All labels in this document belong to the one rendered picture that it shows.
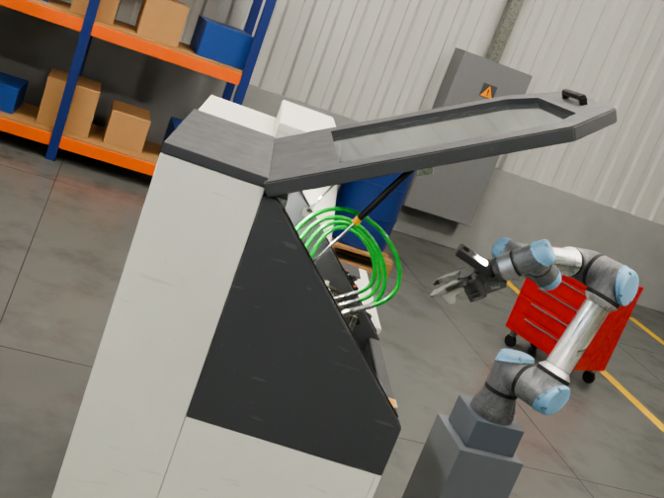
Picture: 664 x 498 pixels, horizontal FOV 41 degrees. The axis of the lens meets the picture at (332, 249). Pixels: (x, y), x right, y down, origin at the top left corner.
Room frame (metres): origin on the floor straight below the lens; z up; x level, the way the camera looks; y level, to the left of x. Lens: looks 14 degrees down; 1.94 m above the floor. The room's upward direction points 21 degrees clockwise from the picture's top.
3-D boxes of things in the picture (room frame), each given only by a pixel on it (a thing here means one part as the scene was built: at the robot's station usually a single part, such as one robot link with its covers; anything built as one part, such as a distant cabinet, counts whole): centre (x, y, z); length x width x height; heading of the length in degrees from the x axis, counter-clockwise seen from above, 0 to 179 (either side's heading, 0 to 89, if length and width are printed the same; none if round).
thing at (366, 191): (7.69, 0.14, 0.51); 1.20 x 0.85 x 1.02; 105
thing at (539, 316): (6.67, -1.90, 0.43); 0.70 x 0.46 x 0.86; 42
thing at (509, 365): (2.79, -0.70, 1.07); 0.13 x 0.12 x 0.14; 45
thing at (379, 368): (2.64, -0.29, 0.87); 0.62 x 0.04 x 0.16; 8
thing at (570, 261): (2.74, -0.65, 1.47); 0.49 x 0.11 x 0.12; 135
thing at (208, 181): (2.89, 0.45, 0.75); 1.40 x 0.28 x 1.50; 8
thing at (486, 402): (2.79, -0.69, 0.95); 0.15 x 0.15 x 0.10
